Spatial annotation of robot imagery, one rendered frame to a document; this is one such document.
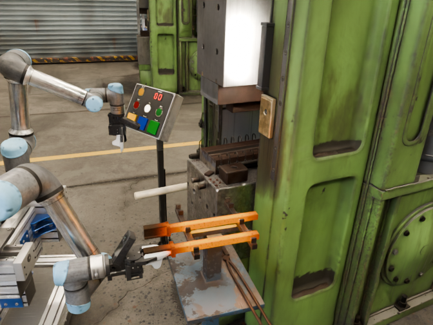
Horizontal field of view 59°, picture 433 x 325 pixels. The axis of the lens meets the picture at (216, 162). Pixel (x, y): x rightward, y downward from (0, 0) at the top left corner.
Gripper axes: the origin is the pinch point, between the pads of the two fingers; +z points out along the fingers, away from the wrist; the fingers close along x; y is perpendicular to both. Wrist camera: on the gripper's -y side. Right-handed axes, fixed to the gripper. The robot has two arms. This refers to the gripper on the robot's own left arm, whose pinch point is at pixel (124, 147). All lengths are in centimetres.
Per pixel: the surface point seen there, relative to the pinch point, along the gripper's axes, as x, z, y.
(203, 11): 13, -72, -42
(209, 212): 39, 18, -45
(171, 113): -13.3, -15.1, -25.9
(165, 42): -462, 8, -3
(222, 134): 0, -8, -54
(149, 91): -28.9, -23.7, -12.3
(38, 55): -706, 75, 290
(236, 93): 27, -38, -57
